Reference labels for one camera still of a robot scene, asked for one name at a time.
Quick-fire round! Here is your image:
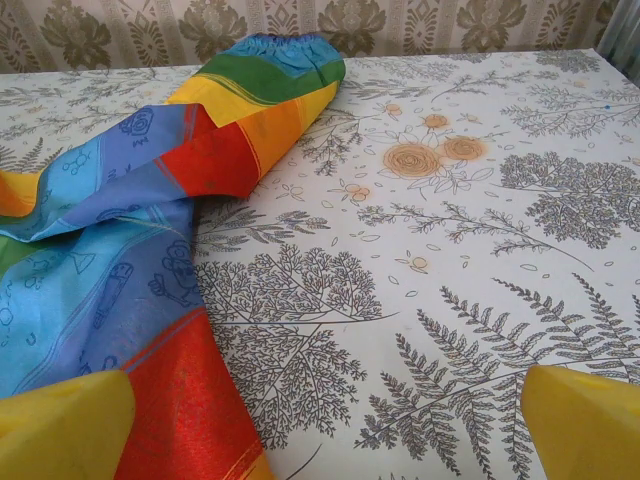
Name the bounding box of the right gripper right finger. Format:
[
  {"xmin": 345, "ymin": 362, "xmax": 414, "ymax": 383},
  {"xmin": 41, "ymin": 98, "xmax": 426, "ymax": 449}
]
[{"xmin": 519, "ymin": 364, "xmax": 640, "ymax": 480}]

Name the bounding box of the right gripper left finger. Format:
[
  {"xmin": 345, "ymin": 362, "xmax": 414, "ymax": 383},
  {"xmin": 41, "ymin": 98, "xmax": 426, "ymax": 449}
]
[{"xmin": 0, "ymin": 368, "xmax": 137, "ymax": 480}]

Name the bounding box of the rainbow striped zip jacket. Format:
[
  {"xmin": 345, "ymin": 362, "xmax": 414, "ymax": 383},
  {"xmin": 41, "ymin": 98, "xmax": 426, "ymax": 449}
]
[{"xmin": 0, "ymin": 32, "xmax": 350, "ymax": 480}]

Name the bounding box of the floral leaf print tablecloth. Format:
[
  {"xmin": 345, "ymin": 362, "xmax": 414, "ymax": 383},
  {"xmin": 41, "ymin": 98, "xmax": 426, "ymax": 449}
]
[{"xmin": 0, "ymin": 47, "xmax": 640, "ymax": 480}]

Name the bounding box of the aluminium frame post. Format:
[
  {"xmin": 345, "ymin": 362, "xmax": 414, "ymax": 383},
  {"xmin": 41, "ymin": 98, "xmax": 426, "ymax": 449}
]
[{"xmin": 594, "ymin": 0, "xmax": 640, "ymax": 89}]

